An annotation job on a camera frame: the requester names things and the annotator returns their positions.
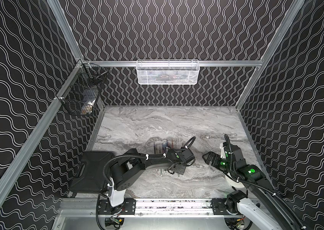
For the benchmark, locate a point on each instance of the black mounting plate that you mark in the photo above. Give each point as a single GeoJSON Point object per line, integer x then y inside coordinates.
{"type": "Point", "coordinates": [127, 208]}
{"type": "Point", "coordinates": [219, 207]}

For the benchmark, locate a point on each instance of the white tape roll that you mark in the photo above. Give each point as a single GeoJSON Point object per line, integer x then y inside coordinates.
{"type": "Point", "coordinates": [230, 181]}

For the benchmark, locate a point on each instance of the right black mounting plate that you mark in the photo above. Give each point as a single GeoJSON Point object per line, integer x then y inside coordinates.
{"type": "Point", "coordinates": [219, 207]}

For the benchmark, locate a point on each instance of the white mesh wall basket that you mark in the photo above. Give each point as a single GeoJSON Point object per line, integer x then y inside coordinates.
{"type": "Point", "coordinates": [167, 72]}

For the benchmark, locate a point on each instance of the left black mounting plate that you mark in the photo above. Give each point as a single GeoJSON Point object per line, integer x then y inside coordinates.
{"type": "Point", "coordinates": [127, 208]}

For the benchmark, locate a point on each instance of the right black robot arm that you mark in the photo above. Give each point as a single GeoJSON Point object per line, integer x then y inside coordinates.
{"type": "Point", "coordinates": [280, 215]}

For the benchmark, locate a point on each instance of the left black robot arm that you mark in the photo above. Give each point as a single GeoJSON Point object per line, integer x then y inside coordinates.
{"type": "Point", "coordinates": [122, 171]}

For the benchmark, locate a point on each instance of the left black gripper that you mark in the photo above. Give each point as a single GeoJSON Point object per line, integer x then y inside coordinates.
{"type": "Point", "coordinates": [176, 167]}

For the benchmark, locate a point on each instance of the black wire wall basket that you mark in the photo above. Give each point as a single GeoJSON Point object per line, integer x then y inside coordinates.
{"type": "Point", "coordinates": [82, 98]}

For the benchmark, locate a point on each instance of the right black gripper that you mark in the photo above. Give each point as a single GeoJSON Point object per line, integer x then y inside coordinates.
{"type": "Point", "coordinates": [210, 154]}

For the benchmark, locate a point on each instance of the bundle of coloured pencils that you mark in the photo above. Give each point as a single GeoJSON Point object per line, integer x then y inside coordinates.
{"type": "Point", "coordinates": [162, 147]}

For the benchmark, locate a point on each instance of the aluminium front rail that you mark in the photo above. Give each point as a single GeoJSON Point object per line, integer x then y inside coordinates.
{"type": "Point", "coordinates": [145, 208]}

